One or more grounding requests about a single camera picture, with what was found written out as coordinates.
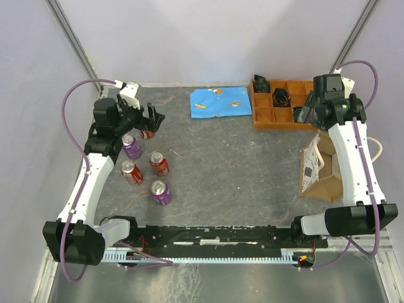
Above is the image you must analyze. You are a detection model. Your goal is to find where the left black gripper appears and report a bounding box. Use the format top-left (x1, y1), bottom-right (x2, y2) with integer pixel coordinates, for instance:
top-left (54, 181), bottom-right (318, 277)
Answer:
top-left (114, 93), bottom-right (165, 136)

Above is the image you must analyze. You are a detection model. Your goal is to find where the red cola can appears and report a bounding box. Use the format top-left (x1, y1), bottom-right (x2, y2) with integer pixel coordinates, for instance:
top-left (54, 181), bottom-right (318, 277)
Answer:
top-left (121, 160), bottom-right (144, 185)
top-left (140, 131), bottom-right (154, 140)
top-left (149, 151), bottom-right (169, 176)

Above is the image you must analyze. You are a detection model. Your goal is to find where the burlap canvas bag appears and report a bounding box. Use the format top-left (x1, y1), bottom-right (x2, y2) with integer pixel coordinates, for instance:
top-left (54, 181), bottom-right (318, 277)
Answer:
top-left (298, 130), bottom-right (383, 203)

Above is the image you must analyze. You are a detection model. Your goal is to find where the purple soda can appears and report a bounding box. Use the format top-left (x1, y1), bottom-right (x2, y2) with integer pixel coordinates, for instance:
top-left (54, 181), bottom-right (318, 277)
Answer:
top-left (150, 180), bottom-right (172, 206)
top-left (122, 134), bottom-right (141, 160)

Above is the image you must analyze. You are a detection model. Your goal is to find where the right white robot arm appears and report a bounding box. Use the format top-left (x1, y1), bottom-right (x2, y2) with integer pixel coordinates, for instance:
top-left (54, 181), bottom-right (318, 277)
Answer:
top-left (289, 90), bottom-right (398, 247)

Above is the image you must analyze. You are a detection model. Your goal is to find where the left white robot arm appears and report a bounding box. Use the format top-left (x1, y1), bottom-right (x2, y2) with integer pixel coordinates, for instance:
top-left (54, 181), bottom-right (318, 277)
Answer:
top-left (42, 98), bottom-right (165, 265)

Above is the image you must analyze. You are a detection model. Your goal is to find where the dark rolled item bottom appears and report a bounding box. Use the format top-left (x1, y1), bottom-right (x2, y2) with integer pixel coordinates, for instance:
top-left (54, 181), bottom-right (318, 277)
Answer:
top-left (292, 106), bottom-right (304, 123)

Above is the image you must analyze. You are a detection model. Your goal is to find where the dark rolled item centre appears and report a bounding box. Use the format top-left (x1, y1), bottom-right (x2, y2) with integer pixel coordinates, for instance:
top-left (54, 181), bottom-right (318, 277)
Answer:
top-left (272, 88), bottom-right (291, 107)

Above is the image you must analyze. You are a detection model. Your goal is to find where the orange wooden compartment tray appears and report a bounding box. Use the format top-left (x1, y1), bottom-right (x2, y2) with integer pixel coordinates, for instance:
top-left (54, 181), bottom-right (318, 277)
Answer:
top-left (249, 80), bottom-right (316, 131)

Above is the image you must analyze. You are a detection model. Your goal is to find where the dark rolled item top-left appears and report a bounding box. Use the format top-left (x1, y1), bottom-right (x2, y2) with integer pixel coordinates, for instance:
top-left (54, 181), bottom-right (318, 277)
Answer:
top-left (253, 74), bottom-right (271, 93)

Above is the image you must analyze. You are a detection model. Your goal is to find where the blue patterned cloth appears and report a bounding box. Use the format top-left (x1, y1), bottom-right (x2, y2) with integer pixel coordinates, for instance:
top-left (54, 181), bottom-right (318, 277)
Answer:
top-left (190, 86), bottom-right (252, 119)

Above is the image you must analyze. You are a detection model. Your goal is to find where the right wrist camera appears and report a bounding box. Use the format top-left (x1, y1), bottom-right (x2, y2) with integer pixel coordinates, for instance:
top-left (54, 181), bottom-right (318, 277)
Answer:
top-left (313, 73), bottom-right (355, 100)

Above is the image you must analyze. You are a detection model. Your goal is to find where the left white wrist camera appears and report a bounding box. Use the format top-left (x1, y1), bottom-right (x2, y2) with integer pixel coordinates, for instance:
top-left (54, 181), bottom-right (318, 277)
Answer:
top-left (119, 82), bottom-right (141, 110)

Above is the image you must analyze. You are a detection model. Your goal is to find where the aluminium frame rail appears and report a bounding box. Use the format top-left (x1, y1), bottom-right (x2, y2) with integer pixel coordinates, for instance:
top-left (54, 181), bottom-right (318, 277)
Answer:
top-left (326, 229), bottom-right (393, 252)

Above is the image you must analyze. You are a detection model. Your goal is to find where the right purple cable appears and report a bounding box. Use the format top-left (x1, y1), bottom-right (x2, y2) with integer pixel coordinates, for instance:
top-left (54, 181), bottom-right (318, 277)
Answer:
top-left (296, 60), bottom-right (383, 270)

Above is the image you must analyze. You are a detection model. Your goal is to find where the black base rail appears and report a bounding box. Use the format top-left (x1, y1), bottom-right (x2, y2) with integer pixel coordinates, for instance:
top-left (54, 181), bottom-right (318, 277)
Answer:
top-left (123, 225), bottom-right (328, 259)

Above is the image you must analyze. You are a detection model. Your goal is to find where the light blue cable duct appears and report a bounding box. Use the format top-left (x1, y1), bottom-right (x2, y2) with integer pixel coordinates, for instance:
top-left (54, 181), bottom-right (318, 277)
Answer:
top-left (100, 247), bottom-right (300, 263)

